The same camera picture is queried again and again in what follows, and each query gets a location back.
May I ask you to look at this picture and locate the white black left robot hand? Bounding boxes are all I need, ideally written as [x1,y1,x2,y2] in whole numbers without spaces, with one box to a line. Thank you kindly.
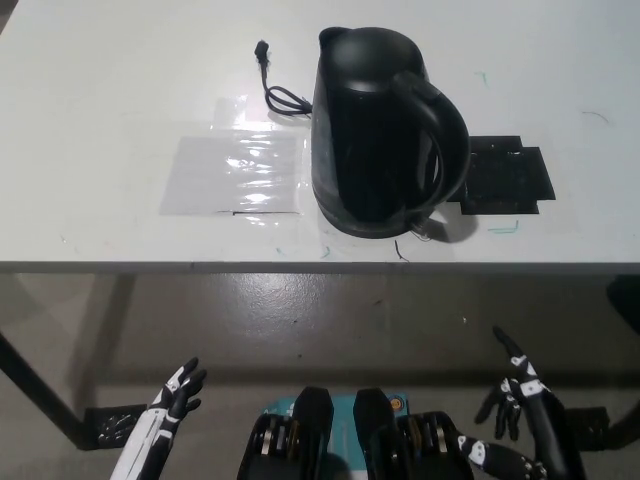
[108,356,208,480]

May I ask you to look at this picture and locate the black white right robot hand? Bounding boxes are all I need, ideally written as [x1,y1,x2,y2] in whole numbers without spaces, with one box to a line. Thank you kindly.
[456,326,587,480]

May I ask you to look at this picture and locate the black electric kettle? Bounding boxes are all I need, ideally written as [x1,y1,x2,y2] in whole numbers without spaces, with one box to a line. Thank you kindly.
[309,26,472,236]

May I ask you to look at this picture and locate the black kettle base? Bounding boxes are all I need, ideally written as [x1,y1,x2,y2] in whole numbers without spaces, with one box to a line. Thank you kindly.
[315,197,426,240]

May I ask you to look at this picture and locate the black floor tape patch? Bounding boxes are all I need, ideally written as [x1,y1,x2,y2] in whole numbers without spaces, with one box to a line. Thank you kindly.
[563,405,612,442]
[82,403,149,450]

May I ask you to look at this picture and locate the black metal table leg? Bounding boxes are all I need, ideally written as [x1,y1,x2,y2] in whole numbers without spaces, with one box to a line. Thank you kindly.
[0,330,85,450]

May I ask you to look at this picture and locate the black square base mat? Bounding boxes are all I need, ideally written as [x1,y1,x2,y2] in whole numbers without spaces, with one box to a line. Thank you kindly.
[446,135,558,217]

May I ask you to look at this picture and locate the large clear plastic sheet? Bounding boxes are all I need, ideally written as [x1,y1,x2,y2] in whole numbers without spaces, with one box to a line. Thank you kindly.
[158,132,308,219]

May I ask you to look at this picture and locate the small clear tape patch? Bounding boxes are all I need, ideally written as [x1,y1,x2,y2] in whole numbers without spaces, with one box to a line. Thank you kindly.
[213,93,282,135]

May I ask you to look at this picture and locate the black power cord with plug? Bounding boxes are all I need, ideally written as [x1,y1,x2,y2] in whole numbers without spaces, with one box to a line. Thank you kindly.
[253,39,315,117]

